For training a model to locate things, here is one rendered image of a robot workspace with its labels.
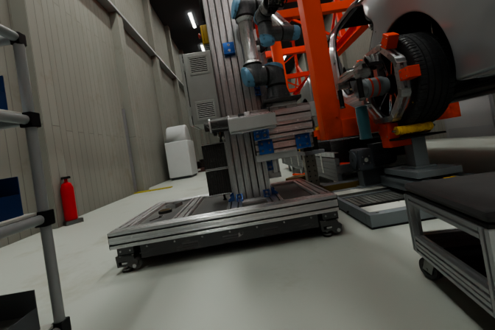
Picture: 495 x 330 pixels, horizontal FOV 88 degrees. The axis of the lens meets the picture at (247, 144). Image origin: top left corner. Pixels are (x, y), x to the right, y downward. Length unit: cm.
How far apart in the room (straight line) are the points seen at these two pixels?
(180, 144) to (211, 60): 633
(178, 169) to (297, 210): 674
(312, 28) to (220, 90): 116
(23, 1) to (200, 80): 308
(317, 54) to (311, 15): 36
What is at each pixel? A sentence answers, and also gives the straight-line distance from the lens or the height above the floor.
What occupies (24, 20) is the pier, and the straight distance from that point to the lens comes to 435.
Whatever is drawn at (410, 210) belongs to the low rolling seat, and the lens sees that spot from 110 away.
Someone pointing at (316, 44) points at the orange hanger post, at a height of 137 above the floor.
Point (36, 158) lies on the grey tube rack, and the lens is 96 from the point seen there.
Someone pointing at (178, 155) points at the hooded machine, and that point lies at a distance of 801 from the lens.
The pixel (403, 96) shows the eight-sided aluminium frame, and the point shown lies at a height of 72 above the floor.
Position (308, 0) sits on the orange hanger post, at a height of 177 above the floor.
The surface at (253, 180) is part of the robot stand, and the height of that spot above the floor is 34.
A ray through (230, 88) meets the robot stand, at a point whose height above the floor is 97.
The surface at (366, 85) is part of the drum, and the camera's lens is 204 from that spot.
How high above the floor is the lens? 55
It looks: 1 degrees up
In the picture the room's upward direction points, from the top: 9 degrees counter-clockwise
